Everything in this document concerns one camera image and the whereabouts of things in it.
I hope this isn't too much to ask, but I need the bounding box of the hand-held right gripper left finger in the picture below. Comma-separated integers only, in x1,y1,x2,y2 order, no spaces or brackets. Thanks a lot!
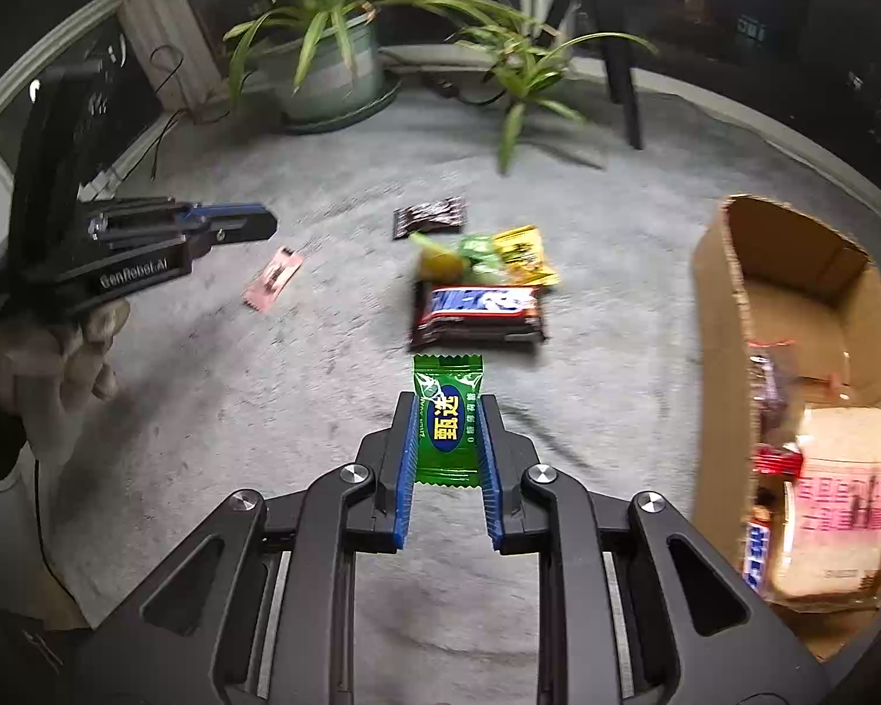
80,392,419,705

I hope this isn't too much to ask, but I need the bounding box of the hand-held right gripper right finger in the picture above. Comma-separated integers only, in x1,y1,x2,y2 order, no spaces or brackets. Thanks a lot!
477,392,830,705

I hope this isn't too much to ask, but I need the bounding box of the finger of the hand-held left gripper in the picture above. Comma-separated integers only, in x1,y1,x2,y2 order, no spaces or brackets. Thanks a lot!
80,197,265,225
88,211,278,260

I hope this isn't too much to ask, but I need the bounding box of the pink packet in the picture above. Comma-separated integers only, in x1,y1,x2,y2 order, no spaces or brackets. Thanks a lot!
241,246,305,313

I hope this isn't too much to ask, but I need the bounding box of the green candy packet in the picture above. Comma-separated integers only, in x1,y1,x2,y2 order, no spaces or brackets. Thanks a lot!
412,354,484,487

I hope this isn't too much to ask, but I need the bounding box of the brown cardboard box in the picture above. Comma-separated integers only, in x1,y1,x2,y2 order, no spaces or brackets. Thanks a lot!
690,194,881,666

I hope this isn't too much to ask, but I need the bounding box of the brown chocolate bar pack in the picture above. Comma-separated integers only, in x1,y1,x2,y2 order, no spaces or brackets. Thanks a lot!
407,283,548,352
741,518,775,596

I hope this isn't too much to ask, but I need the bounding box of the clear bag of dark snacks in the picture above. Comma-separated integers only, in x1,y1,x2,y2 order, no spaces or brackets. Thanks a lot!
749,338,805,442

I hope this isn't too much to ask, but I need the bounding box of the bagged sliced bread loaf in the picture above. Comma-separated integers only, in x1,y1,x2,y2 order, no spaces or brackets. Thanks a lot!
767,404,881,607

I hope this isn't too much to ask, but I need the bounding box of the person's left hand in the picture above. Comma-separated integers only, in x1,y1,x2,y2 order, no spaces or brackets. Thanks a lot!
0,301,129,464

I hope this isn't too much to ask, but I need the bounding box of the pale green plant pot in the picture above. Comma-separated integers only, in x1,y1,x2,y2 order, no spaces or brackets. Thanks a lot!
264,15,386,126

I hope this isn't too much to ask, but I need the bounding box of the dark green pot saucer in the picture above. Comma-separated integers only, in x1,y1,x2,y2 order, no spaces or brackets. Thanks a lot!
279,77,405,135

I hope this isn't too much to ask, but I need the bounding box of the small dark brown packet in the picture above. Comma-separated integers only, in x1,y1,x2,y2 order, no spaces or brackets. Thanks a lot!
392,197,465,241

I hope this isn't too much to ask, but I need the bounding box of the yellow-green wrapped candy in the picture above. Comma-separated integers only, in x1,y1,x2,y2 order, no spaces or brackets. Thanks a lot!
409,231,465,280

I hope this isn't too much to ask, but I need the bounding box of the yellow snack packet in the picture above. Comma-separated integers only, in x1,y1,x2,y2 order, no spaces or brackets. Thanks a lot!
493,225,560,287

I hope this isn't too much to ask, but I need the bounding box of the small green wrapped candy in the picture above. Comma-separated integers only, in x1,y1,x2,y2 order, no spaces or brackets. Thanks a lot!
459,233,504,269

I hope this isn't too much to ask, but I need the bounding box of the black power strip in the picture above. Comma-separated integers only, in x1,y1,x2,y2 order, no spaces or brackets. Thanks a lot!
418,69,507,104

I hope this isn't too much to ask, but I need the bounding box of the small spider plant offshoot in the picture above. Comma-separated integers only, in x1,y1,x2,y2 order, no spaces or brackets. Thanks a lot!
455,15,658,173

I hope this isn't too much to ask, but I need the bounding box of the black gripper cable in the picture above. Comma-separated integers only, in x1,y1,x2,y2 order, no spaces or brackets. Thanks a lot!
33,455,63,592

